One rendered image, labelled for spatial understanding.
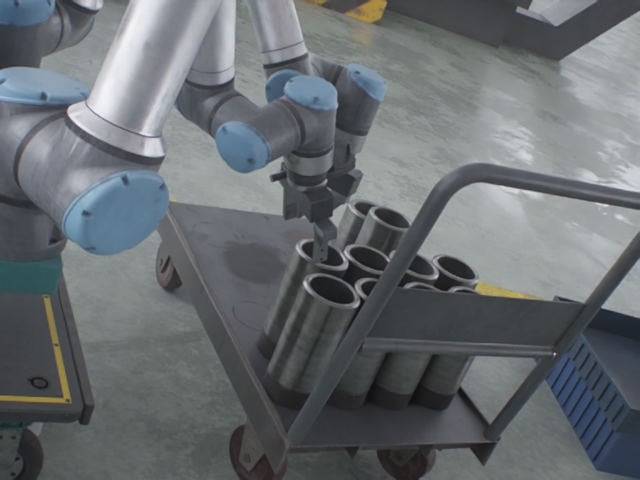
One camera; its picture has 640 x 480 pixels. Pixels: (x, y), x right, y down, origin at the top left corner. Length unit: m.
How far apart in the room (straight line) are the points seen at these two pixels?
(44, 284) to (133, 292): 1.14
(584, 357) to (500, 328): 1.09
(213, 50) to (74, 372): 0.66
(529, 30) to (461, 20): 1.04
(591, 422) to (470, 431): 0.78
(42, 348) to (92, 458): 0.37
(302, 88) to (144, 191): 0.40
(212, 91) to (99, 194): 0.38
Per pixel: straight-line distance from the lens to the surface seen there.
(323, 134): 1.53
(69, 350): 1.76
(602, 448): 2.79
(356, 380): 1.93
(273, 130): 1.45
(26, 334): 1.77
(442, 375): 2.08
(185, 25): 1.19
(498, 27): 8.77
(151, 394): 2.23
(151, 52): 1.19
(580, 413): 2.89
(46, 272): 1.45
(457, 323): 1.75
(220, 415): 2.24
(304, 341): 1.82
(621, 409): 2.71
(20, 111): 1.34
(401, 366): 1.99
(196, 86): 1.50
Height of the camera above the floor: 1.36
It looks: 25 degrees down
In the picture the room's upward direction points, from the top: 22 degrees clockwise
